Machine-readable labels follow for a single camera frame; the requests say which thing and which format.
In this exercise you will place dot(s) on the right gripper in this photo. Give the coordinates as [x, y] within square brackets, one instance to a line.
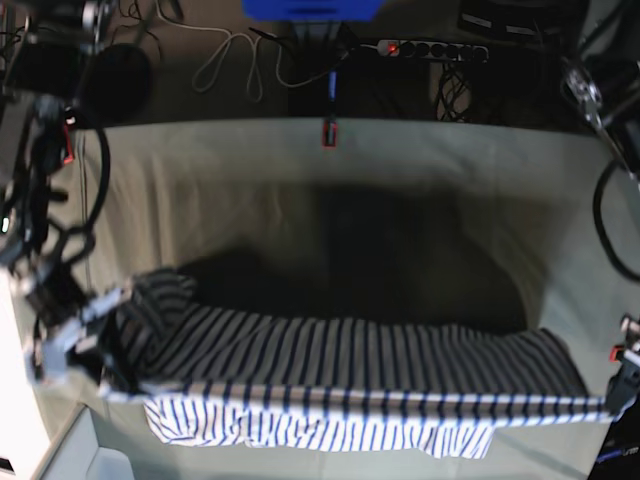
[72, 332]

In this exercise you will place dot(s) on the green table cloth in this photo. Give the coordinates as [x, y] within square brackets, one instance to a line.
[181, 190]

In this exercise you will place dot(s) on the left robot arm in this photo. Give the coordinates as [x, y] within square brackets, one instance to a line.
[602, 77]

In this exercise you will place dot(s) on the blue box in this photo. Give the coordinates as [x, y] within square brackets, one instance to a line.
[311, 10]

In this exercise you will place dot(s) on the blue white striped t-shirt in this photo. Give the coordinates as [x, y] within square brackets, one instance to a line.
[212, 376]

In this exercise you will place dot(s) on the black power strip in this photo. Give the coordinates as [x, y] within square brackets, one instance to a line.
[435, 51]

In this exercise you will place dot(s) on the red clamp at table left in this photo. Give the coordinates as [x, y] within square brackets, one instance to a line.
[67, 155]

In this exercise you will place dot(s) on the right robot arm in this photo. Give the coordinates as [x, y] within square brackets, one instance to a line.
[41, 89]

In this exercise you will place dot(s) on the red clamp at table right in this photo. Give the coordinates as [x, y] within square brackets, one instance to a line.
[618, 353]

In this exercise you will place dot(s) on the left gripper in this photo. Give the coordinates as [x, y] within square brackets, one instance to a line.
[623, 387]

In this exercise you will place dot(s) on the red clamp at table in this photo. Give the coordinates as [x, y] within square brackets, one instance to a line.
[329, 139]
[618, 353]
[67, 155]

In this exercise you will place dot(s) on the white bin at corner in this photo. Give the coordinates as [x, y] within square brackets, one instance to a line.
[75, 453]

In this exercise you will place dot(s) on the red clamp at table top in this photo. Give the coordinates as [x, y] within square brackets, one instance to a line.
[329, 139]

